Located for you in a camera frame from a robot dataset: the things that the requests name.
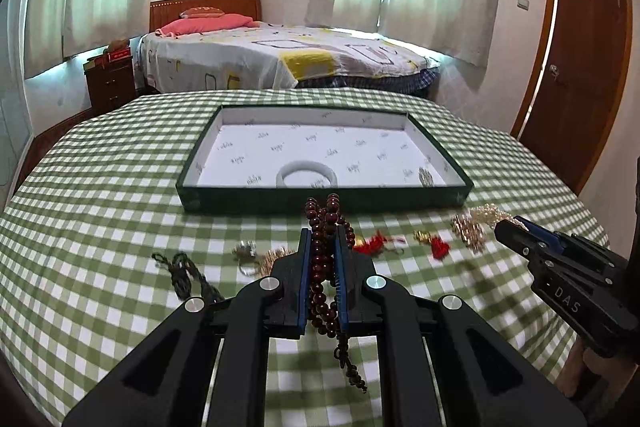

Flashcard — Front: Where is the white jade bangle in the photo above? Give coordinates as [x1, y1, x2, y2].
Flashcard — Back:
[276, 161, 337, 188]

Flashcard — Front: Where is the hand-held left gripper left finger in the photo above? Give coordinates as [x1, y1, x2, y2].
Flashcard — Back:
[62, 227, 313, 427]

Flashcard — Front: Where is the dark plaid bed cover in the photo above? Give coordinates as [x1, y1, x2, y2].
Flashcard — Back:
[295, 66, 442, 96]

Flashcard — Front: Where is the dark wooden nightstand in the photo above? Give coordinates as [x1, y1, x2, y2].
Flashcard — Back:
[84, 54, 139, 116]

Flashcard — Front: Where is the gold flower brooch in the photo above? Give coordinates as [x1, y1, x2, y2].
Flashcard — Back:
[450, 212, 487, 254]

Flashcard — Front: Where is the dark red bead necklace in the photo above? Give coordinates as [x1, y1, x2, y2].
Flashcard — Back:
[304, 193, 368, 394]

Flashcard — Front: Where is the red knotted cord charm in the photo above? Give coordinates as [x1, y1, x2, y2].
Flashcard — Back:
[354, 231, 406, 258]

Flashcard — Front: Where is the person's right hand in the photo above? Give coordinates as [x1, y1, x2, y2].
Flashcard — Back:
[580, 346, 640, 389]

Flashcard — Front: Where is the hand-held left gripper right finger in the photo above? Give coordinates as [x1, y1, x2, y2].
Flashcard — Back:
[335, 226, 587, 427]

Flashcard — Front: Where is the brown wooden door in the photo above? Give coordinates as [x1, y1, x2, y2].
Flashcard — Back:
[510, 0, 634, 196]

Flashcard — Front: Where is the green jewelry box tray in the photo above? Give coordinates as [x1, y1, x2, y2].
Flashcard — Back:
[176, 104, 474, 215]

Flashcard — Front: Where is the pink pillow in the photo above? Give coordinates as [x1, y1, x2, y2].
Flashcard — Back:
[155, 13, 254, 39]

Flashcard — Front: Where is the pearl necklace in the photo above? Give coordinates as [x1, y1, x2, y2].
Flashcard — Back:
[470, 203, 526, 230]

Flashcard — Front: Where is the green checkered tablecloth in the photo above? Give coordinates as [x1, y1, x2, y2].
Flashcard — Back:
[0, 89, 613, 427]

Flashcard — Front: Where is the red embroidered cushion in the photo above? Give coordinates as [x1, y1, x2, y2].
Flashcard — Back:
[180, 6, 224, 19]

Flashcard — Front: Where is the wooden bed headboard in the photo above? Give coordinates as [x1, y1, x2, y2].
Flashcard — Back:
[149, 0, 262, 34]

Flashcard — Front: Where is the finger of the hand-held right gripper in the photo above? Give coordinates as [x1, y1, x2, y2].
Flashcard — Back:
[511, 216, 568, 254]
[494, 223, 549, 261]

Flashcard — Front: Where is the small gold brooch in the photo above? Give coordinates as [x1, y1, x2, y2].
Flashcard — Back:
[257, 247, 296, 275]

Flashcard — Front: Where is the patterned white bedsheet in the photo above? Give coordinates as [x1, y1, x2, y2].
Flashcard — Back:
[137, 23, 441, 94]

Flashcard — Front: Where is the red tassel gold charm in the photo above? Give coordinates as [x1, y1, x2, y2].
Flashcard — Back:
[412, 229, 451, 262]

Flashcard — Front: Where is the black braided cord necklace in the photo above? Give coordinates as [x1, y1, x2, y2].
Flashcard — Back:
[151, 251, 223, 303]

